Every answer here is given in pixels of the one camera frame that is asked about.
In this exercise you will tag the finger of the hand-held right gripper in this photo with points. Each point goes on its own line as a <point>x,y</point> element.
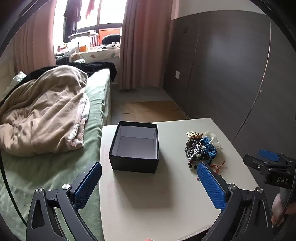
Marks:
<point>253,162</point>
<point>268,155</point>

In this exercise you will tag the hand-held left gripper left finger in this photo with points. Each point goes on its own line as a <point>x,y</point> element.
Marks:
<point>86,185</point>

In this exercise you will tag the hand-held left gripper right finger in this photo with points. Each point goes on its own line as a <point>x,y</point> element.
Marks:
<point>211,185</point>

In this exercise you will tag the pile of mixed jewelry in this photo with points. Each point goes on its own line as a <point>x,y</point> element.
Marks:
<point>196,150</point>

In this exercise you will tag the black cardboard box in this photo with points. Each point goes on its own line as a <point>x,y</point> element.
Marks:
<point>134,165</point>

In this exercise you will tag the person's right hand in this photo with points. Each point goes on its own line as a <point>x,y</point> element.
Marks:
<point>277,208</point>

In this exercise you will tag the white fabric hair scrunchie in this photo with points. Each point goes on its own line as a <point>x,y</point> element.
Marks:
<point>215,140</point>

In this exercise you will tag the gold hair clip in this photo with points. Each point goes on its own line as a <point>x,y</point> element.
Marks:
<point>193,134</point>

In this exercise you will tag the bed with green sheet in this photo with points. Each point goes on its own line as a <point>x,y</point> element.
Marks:
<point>92,111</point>

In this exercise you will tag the beige fleece blanket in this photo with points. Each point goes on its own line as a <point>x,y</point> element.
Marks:
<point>46,111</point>

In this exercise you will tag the flat brown cardboard sheet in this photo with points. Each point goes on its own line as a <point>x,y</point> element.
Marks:
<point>150,109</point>

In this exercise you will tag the black cloth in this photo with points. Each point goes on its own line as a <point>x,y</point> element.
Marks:
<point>97,66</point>

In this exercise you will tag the leaf print cloth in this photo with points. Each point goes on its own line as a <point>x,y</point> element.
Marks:
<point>99,54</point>

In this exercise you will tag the small orange container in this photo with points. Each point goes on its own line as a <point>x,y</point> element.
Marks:
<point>83,48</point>

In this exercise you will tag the black round cushion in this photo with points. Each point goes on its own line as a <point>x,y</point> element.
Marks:
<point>112,39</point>

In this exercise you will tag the narrow pink curtain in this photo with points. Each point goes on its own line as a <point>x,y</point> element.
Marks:
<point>34,41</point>

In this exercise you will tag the orange storage box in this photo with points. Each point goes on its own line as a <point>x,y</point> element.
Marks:
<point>104,32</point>

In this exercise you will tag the wide pink curtain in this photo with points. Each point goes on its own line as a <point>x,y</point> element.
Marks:
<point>143,41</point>

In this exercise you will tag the hanging dark garment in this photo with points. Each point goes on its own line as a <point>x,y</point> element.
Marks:
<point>71,20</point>

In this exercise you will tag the hanging pink garment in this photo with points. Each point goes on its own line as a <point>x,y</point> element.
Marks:
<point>90,9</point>

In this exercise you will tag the white wall socket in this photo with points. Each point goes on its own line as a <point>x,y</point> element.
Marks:
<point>177,75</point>

